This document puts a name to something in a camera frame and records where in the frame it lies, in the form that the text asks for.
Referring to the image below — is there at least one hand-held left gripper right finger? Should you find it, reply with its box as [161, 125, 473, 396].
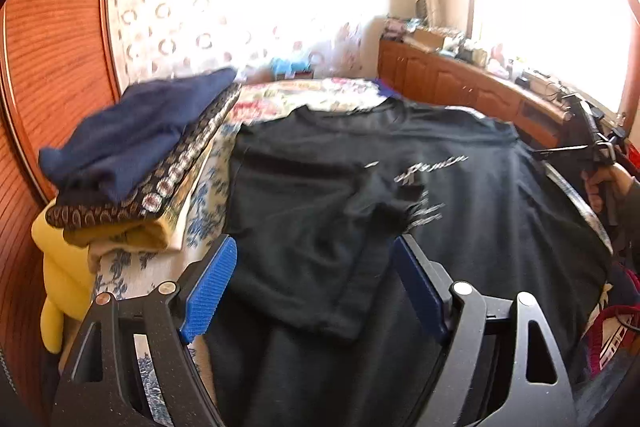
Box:
[392, 234, 581, 427]

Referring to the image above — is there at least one cardboard box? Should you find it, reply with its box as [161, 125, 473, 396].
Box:
[404, 28, 447, 52]

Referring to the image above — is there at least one black t-shirt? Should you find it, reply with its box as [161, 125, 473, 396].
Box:
[202, 99, 613, 427]

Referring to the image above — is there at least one colourful floral blanket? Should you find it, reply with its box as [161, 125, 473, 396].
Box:
[232, 77, 398, 124]

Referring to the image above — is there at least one teal cloth bundle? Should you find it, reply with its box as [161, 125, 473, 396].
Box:
[270, 56, 314, 76]

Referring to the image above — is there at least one dark patterned folded garment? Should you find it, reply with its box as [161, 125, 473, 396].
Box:
[45, 82, 243, 228]

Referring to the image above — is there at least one navy folded garment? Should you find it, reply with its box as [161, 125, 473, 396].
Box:
[39, 67, 238, 202]

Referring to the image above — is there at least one wooden headboard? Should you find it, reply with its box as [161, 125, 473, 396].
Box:
[0, 0, 126, 408]

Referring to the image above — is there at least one blue floral bedsheet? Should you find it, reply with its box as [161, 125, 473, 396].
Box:
[92, 79, 401, 427]

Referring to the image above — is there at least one cream folded garment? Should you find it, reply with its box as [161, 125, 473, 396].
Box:
[87, 147, 216, 270]

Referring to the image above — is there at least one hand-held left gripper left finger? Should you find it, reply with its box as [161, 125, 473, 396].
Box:
[50, 234, 238, 427]

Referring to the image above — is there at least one white patterned curtain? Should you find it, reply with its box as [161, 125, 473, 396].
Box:
[107, 0, 396, 82]

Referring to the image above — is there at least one yellow plush toy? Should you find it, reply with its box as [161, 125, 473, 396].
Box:
[31, 199, 96, 354]

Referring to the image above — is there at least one clutter of small things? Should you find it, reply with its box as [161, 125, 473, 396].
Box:
[382, 14, 571, 100]

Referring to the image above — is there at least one person's right hand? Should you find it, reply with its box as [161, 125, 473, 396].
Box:
[582, 164, 636, 212]

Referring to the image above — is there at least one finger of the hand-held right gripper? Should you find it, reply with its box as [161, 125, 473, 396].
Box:
[532, 146, 596, 159]

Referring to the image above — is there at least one dark red printed cloth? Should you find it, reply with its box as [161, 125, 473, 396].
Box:
[580, 267, 640, 380]

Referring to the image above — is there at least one wooden cabinet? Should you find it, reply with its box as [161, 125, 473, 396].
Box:
[377, 38, 571, 150]

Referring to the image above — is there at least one mustard yellow folded garment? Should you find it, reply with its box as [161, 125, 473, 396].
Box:
[62, 214, 173, 253]

